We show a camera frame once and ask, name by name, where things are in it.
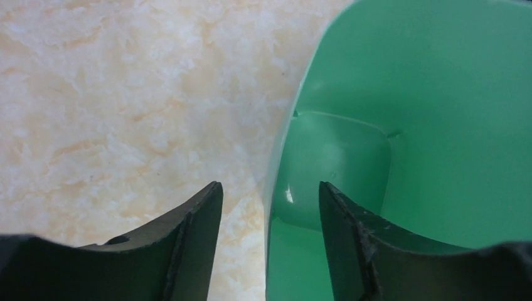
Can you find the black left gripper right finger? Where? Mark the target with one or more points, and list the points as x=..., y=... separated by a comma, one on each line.
x=371, y=258

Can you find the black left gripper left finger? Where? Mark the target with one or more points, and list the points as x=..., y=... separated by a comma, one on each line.
x=168, y=258

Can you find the green plastic trash bin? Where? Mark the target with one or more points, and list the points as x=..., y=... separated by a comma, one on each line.
x=418, y=111

